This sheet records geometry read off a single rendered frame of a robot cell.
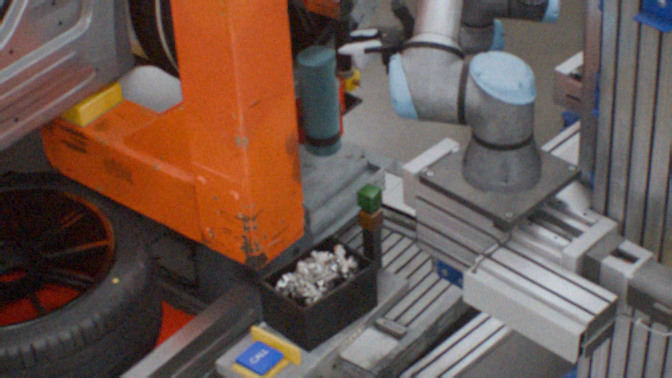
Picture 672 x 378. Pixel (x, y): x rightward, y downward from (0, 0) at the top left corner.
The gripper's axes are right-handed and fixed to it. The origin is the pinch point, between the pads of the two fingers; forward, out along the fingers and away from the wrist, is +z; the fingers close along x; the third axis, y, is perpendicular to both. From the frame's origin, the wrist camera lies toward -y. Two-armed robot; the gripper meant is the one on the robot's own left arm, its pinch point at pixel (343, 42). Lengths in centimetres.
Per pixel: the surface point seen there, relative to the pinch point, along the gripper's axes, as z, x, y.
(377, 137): -17, 85, 83
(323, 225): 5, 26, 69
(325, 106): 4.2, 7.7, 20.8
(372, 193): -1.1, -32.5, 17.0
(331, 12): 2.2, -1.4, -8.6
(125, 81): 62, 136, 83
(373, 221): -0.9, -33.7, 23.2
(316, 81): 5.8, 7.7, 13.9
